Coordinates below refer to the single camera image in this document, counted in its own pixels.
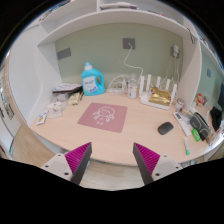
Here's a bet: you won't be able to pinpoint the grey wall socket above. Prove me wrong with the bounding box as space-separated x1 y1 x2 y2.
122 37 136 50

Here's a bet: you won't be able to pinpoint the blue detergent bottle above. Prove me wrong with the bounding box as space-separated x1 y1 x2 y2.
80 61 106 97

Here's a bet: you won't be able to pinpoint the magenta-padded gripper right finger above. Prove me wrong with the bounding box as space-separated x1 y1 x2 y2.
132 142 184 186

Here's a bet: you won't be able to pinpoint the wall socket with chargers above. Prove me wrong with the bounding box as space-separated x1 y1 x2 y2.
170 43 181 60

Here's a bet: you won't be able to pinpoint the white green marker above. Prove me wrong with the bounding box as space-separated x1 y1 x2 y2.
183 137 191 156

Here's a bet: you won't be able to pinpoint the white snack packet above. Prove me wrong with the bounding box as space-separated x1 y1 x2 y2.
35 110 48 126

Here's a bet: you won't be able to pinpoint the stack of books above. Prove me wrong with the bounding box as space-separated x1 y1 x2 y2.
52 82 83 94

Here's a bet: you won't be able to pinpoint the small yellow box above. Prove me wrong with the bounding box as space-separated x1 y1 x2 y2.
68 92 82 106

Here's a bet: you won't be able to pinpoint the pink printed mouse pad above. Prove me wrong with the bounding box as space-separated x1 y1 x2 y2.
77 102 129 134

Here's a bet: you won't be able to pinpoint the black monitor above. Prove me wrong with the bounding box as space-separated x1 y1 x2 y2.
218 92 224 112

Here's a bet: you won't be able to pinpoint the red figurine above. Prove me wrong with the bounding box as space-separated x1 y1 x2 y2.
195 93 206 107

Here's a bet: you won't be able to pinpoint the clear plastic bags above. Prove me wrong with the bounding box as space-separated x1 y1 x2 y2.
46 93 69 119

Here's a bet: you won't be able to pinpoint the white router with antennas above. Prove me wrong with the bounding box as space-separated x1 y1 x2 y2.
138 73 178 111

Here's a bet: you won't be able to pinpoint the black computer mouse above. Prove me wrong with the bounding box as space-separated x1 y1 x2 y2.
157 121 175 136

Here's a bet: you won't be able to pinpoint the black bag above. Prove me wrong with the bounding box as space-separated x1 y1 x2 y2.
209 106 224 132

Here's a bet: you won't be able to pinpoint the clear plastic bottle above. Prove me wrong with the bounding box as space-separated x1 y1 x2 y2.
127 77 139 100

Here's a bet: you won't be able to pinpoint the white cable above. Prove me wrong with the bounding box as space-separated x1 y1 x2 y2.
123 44 144 79

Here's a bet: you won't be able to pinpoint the grey blank wall plate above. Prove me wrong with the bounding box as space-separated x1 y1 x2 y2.
56 47 72 61

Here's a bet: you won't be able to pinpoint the white shelf unit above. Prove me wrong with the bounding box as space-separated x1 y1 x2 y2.
36 0 222 68

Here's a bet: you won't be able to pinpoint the white power strip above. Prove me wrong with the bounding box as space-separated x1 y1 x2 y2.
107 85 128 94

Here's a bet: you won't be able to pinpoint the dark green-trimmed pencil case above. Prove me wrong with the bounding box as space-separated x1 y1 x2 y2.
189 111 212 141

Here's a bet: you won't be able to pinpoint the gold foil bag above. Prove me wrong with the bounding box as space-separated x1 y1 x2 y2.
148 86 173 107

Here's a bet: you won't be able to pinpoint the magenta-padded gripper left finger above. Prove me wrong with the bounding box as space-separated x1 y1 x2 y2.
41 142 93 186

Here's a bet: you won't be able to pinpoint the white remote control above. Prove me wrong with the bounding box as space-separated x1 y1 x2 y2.
172 111 193 137

